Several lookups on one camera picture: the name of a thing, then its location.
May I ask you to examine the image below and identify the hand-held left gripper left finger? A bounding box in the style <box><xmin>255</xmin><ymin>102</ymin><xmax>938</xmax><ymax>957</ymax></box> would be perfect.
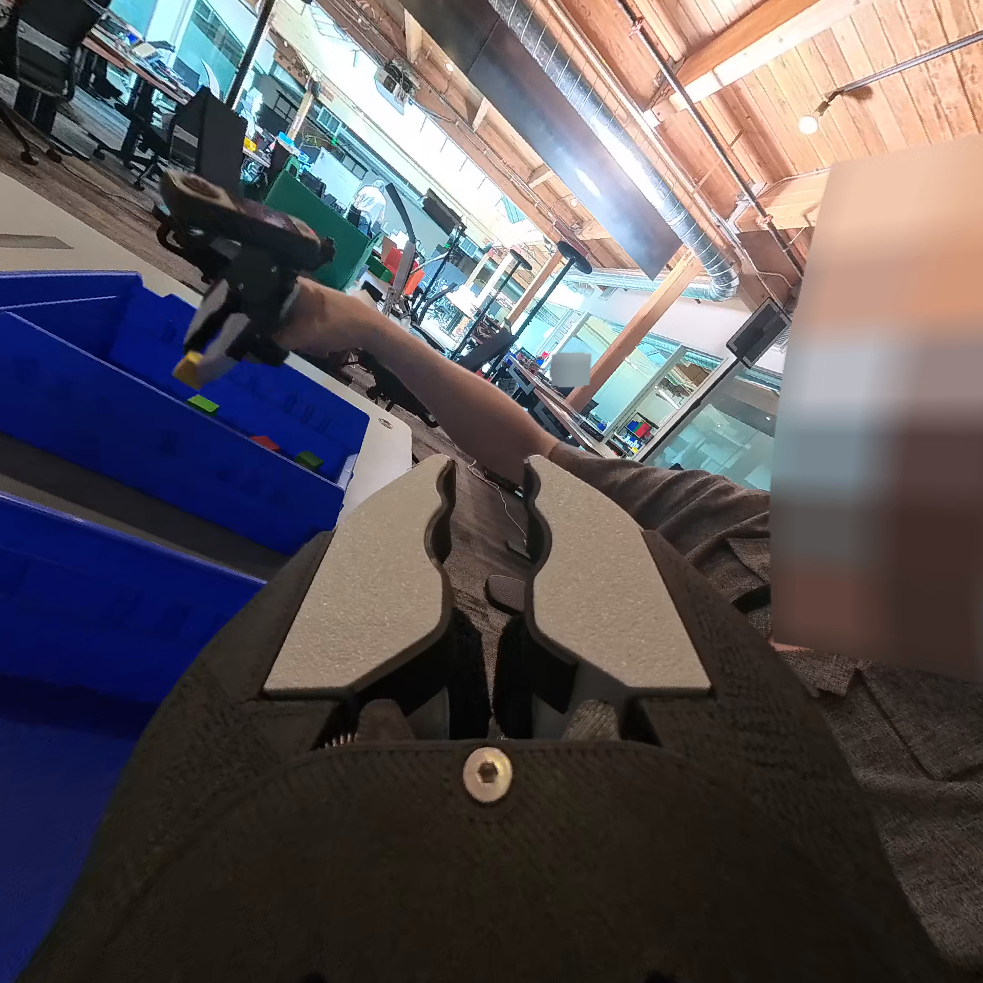
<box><xmin>263</xmin><ymin>453</ymin><xmax>456</xmax><ymax>700</ymax></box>

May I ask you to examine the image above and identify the green partition board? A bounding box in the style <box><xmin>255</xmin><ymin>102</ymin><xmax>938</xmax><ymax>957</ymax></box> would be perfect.
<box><xmin>265</xmin><ymin>169</ymin><xmax>379</xmax><ymax>291</ymax></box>

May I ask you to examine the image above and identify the blue plastic bin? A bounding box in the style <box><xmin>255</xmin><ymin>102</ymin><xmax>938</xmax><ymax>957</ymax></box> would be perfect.
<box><xmin>0</xmin><ymin>270</ymin><xmax>371</xmax><ymax>555</ymax></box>
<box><xmin>0</xmin><ymin>491</ymin><xmax>267</xmax><ymax>983</ymax></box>

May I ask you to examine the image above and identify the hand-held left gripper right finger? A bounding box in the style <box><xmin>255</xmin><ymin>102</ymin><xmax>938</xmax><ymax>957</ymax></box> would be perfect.
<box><xmin>524</xmin><ymin>455</ymin><xmax>712</xmax><ymax>738</ymax></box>

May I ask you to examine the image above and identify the wall-mounted black screen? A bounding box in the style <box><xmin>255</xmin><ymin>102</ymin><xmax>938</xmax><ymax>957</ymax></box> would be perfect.
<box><xmin>725</xmin><ymin>298</ymin><xmax>792</xmax><ymax>368</ymax></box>

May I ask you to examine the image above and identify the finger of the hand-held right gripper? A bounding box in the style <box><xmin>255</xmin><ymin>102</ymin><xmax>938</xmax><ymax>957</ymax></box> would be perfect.
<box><xmin>198</xmin><ymin>311</ymin><xmax>250</xmax><ymax>387</ymax></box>
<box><xmin>183</xmin><ymin>279</ymin><xmax>233</xmax><ymax>356</ymax></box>

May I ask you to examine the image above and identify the metal ventilation duct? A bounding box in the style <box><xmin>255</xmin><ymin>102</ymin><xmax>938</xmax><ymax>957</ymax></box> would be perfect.
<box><xmin>491</xmin><ymin>0</ymin><xmax>742</xmax><ymax>304</ymax></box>

